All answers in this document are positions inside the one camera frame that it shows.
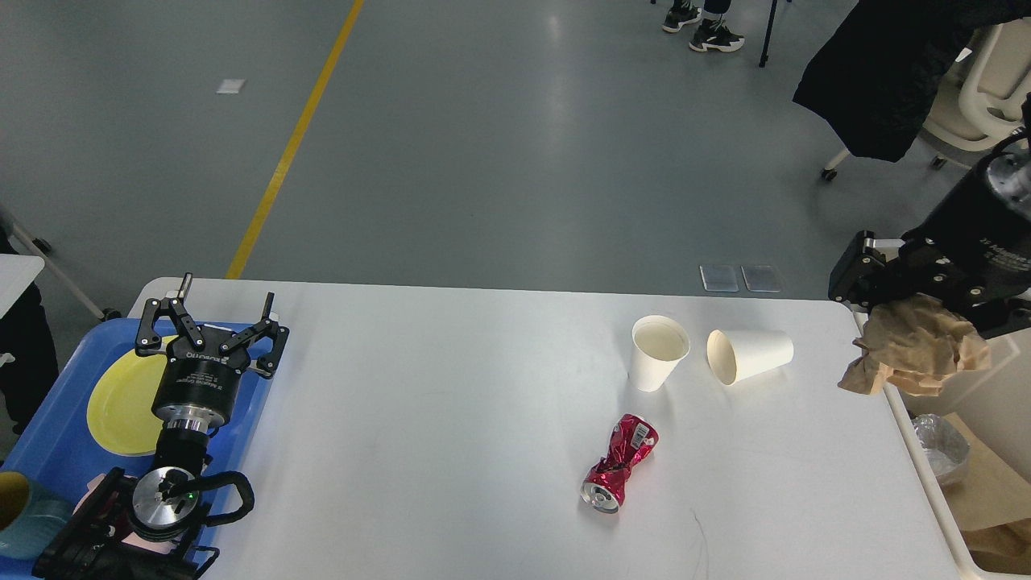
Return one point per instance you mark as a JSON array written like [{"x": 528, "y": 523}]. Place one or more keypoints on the yellow plastic plate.
[{"x": 119, "y": 415}]

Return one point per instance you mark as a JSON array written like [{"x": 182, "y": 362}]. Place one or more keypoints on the white office chair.
[{"x": 978, "y": 101}]

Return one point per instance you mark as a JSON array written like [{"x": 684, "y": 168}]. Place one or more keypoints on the brown paper ball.
[{"x": 914, "y": 344}]

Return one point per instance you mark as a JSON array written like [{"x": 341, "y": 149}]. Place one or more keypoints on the white paper cup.
[{"x": 659, "y": 344}]

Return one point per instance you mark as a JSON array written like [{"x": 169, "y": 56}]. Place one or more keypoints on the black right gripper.
[{"x": 973, "y": 246}]

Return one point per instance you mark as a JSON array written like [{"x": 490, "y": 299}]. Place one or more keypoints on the teal mug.
[{"x": 31, "y": 516}]

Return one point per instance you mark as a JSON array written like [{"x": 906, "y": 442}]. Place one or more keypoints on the white lid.
[{"x": 737, "y": 354}]

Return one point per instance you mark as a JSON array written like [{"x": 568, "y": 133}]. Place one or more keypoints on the black tripod leg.
[{"x": 768, "y": 33}]

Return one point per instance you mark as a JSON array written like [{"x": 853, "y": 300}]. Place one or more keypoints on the brown paper bag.
[{"x": 991, "y": 507}]

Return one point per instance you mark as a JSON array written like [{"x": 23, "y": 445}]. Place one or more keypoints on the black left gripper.
[{"x": 200, "y": 383}]

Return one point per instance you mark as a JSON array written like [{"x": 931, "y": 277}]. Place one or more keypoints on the pink ribbed mug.
[{"x": 97, "y": 483}]

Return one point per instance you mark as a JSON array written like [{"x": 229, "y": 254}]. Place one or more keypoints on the person in black clothes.
[{"x": 712, "y": 33}]

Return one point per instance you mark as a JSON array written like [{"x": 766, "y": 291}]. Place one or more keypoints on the blue plastic tray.
[{"x": 58, "y": 451}]

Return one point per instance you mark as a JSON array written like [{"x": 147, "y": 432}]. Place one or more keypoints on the white plastic bin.
[{"x": 995, "y": 405}]

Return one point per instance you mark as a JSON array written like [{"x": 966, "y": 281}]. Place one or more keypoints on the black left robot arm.
[{"x": 148, "y": 526}]

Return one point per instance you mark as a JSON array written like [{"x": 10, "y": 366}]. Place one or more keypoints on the silver foil bag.
[{"x": 945, "y": 448}]

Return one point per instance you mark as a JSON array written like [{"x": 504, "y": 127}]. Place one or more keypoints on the crushed red soda can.
[{"x": 632, "y": 440}]

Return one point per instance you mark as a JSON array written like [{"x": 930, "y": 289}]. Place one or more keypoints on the white side table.
[{"x": 19, "y": 271}]

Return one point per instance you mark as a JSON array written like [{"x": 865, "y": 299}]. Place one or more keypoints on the black jacket on chair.
[{"x": 876, "y": 78}]

